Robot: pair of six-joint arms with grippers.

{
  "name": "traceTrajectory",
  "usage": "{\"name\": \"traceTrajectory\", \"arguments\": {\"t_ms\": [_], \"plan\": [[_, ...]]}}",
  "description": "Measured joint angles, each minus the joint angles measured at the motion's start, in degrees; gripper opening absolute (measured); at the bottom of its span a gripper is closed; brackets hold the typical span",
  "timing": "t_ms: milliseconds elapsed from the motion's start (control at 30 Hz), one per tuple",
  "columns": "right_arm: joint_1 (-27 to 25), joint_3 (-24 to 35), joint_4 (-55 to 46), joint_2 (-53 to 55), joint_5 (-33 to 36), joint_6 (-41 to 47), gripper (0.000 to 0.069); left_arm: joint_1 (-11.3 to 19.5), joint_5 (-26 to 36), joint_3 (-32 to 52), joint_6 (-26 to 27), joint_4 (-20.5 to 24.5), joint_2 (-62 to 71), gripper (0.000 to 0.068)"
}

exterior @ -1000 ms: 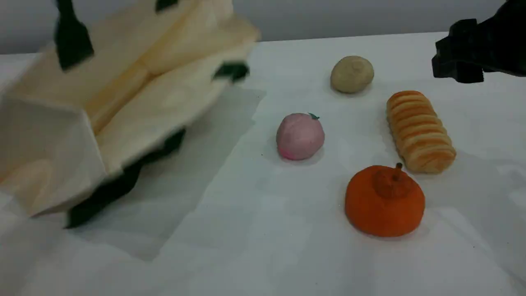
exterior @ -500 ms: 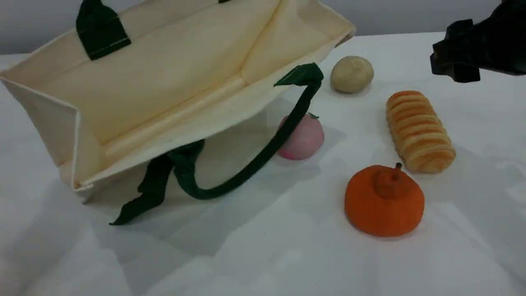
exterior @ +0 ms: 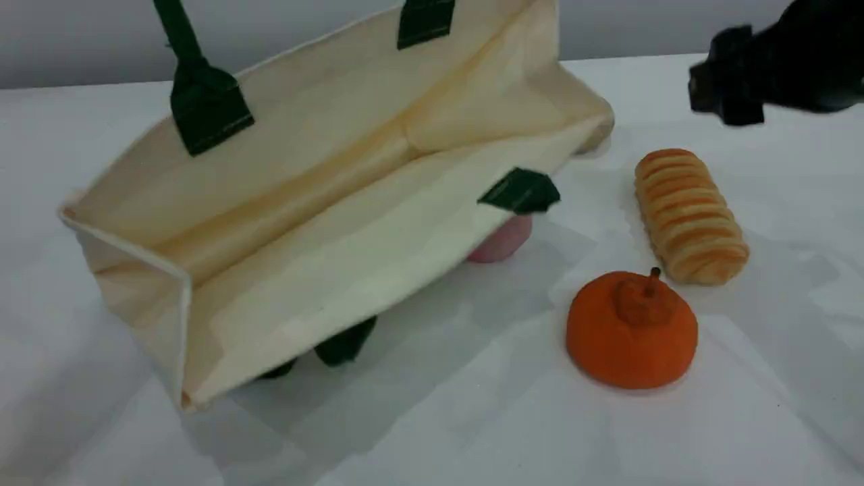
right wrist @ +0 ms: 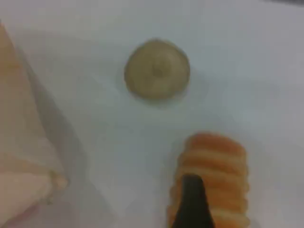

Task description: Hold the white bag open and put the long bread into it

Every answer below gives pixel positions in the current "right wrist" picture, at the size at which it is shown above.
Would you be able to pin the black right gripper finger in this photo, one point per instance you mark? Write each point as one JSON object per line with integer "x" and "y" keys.
{"x": 193, "y": 204}

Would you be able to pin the long striped bread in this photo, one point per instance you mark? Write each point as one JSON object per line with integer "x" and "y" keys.
{"x": 221, "y": 166}

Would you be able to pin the beige round potato toy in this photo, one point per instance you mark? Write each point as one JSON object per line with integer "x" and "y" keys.
{"x": 156, "y": 69}

